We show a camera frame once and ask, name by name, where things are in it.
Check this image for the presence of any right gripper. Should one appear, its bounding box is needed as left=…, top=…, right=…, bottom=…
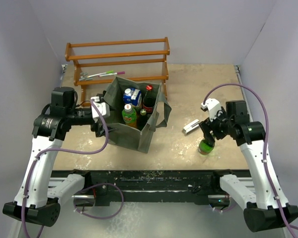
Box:
left=199, top=106, right=234, bottom=144

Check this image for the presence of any green glass bottle front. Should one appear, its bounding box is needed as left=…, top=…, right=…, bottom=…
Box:
left=198, top=139, right=215, bottom=155

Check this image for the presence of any green glass bottle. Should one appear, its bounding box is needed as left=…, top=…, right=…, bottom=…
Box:
left=198, top=139, right=215, bottom=155
left=137, top=109, right=148, bottom=131

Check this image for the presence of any green canvas bag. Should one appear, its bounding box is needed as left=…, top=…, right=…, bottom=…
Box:
left=101, top=76, right=172, bottom=154

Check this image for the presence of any orange soda plastic bottle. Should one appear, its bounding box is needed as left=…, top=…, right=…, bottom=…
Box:
left=122, top=104, right=137, bottom=128

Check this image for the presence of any blue juice carton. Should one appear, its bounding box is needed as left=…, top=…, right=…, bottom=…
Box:
left=123, top=88, right=142, bottom=110

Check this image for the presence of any cola glass bottle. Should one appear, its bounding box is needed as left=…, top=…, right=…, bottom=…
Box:
left=143, top=85, right=155, bottom=115

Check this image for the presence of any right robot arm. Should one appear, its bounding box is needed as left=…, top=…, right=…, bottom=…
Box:
left=199, top=98, right=298, bottom=232

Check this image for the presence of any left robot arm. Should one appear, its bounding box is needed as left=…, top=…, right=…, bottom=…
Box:
left=2, top=87, right=110, bottom=227

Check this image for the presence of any white stapler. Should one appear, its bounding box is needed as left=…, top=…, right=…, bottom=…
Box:
left=182, top=119, right=200, bottom=135

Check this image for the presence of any magenta capped marker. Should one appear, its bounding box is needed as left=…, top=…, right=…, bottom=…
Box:
left=98, top=71, right=125, bottom=77

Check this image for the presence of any wooden shelf rack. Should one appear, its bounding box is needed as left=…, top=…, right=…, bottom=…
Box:
left=65, top=37, right=170, bottom=106

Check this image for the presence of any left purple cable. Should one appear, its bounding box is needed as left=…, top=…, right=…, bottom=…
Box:
left=21, top=99, right=110, bottom=238

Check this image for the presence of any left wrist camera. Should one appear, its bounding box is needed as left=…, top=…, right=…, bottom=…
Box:
left=90, top=96, right=110, bottom=122

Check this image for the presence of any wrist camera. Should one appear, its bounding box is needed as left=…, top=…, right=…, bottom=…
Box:
left=90, top=96, right=110, bottom=122
left=201, top=98, right=222, bottom=121

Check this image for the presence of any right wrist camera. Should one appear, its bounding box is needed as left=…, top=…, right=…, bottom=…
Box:
left=201, top=98, right=222, bottom=121

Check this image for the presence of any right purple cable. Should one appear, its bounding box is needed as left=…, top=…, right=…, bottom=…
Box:
left=203, top=83, right=298, bottom=235

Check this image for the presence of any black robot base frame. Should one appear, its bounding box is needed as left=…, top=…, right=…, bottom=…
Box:
left=49, top=169, right=251, bottom=206

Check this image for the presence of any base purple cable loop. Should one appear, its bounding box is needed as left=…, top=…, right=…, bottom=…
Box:
left=73, top=182, right=125, bottom=220

